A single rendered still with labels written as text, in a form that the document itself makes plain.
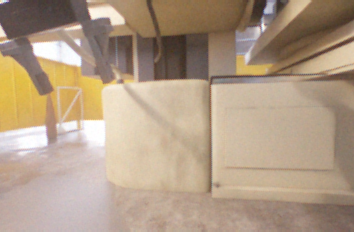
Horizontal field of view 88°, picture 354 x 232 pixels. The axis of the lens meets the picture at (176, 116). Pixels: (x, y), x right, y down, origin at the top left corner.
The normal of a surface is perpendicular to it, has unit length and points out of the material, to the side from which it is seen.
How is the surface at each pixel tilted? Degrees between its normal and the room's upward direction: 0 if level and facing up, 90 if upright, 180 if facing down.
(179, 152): 90
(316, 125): 90
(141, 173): 90
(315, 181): 90
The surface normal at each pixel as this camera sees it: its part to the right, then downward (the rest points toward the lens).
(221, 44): -0.16, 0.07
